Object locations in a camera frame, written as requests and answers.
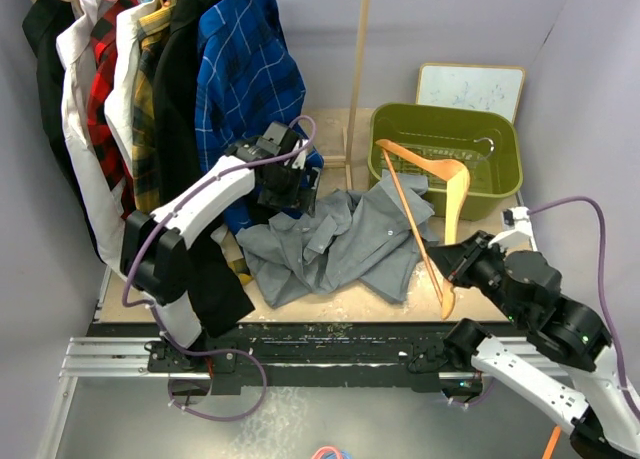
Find pink and blue cables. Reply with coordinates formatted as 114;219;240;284
309;445;354;459

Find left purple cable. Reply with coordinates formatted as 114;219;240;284
121;114;318;422

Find yellow plaid shirt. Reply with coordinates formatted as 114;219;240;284
130;0;253;285

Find white shirt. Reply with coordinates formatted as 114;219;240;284
56;0;129;272
104;1;157;174

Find blue plaid shirt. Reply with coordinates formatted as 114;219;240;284
193;0;326;240

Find black aluminium mounting rail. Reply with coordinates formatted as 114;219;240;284
60;322;491;396

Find red black plaid shirt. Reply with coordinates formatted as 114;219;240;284
88;0;138;219

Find wooden clothes hanger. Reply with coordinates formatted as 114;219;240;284
374;136;496;321

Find olive green plastic bin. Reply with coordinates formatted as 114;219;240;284
367;103;523;221

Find orange cable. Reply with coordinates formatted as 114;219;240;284
541;425;563;459

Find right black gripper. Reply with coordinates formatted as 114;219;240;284
425;227;526;323

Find black shirt far left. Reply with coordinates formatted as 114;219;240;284
22;0;98;254

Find small whiteboard wooden frame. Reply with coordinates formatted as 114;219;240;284
416;63;526;123

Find grey shirt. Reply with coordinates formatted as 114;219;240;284
236;173;437;308

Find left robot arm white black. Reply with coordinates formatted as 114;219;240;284
120;121;319;371

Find wooden clothes rack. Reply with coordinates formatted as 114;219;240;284
325;0;371;188

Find black shirt with long sleeve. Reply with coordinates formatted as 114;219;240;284
152;0;254;337

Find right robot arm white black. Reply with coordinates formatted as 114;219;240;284
427;231;639;458

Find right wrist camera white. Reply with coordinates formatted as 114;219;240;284
502;206;537;251

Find white shirt far left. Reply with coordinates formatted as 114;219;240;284
56;0;129;272

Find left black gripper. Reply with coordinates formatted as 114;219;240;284
259;161;319;217

